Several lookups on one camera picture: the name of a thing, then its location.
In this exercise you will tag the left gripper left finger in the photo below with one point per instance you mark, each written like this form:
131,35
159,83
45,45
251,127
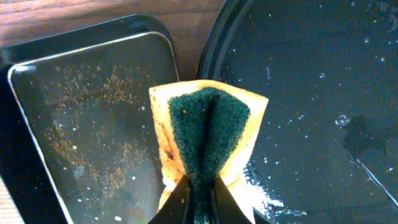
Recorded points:
176,209

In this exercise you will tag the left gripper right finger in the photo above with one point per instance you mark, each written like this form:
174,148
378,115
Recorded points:
223,207

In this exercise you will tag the green and yellow sponge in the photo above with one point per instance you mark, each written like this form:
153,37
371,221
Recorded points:
206,130

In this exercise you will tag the black round tray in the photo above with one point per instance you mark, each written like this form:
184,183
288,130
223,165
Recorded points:
327,148

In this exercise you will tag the black rectangular tray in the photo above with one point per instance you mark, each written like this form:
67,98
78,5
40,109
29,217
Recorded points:
77,136

